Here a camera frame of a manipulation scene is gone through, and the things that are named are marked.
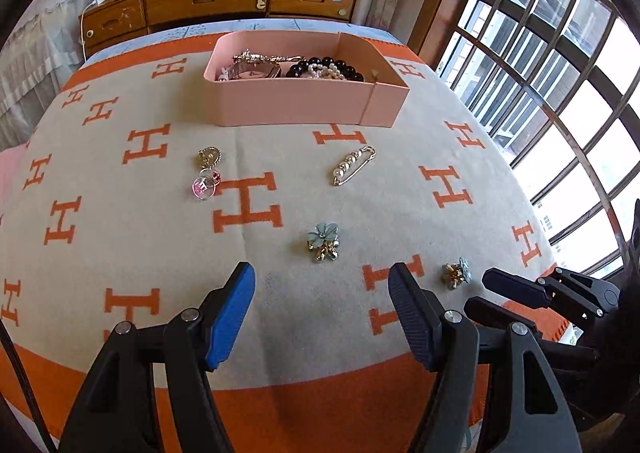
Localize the pearl safety pin brooch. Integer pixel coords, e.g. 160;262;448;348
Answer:
332;146;376;187

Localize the gold pink charm keyring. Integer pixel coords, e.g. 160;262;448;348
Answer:
191;147;221;201

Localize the black bead bracelet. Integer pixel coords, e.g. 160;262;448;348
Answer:
284;56;366;83

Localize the gold rhinestone hair comb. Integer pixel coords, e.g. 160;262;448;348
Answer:
232;49;303;64

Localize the pink smart watch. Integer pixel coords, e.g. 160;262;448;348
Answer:
217;61;281;82

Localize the pink jewelry tray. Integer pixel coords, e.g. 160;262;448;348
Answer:
203;30;409;128

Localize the orange beige H-pattern blanket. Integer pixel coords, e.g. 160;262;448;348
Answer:
1;36;554;452

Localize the barred window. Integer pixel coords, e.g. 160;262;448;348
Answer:
436;0;639;277

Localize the pink quilt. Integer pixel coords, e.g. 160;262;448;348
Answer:
0;144;27;205

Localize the lace covered piano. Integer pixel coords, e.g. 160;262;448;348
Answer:
0;0;93;150

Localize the light blue bed sheet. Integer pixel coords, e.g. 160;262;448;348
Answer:
82;18;406;68

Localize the wooden desk with drawers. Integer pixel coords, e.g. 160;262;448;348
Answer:
79;0;356;57

